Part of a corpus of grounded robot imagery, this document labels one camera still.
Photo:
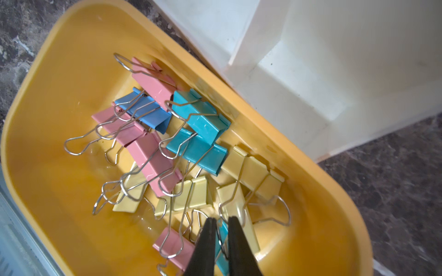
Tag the white desktop file organizer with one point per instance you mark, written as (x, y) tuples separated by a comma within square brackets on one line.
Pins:
[(329, 75)]

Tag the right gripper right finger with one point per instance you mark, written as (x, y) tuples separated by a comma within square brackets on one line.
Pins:
[(241, 259)]

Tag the teal binder clip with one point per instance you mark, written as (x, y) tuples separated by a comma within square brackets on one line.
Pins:
[(221, 248), (201, 116), (192, 147)]

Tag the yellow plastic storage box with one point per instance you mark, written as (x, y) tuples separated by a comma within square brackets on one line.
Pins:
[(74, 76)]

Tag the blue binder clip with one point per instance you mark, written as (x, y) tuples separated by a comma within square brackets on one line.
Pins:
[(129, 111)]

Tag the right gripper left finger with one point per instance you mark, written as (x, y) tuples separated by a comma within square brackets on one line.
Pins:
[(203, 258)]

